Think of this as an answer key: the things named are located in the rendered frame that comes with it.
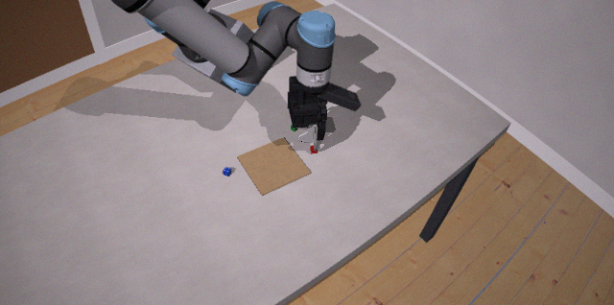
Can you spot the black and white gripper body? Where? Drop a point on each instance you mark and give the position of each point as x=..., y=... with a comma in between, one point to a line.
x=306, y=108

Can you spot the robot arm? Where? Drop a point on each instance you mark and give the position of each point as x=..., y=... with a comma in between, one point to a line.
x=245, y=65

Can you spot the tan mat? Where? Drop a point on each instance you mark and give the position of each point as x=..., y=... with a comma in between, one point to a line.
x=273, y=166

